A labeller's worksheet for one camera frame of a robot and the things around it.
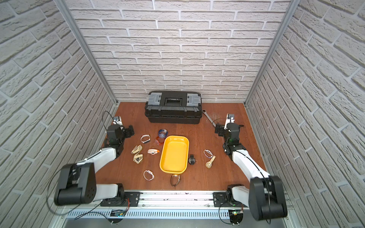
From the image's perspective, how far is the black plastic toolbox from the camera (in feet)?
3.15

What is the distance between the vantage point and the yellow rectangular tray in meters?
0.87

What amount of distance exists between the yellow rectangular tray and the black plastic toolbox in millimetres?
135
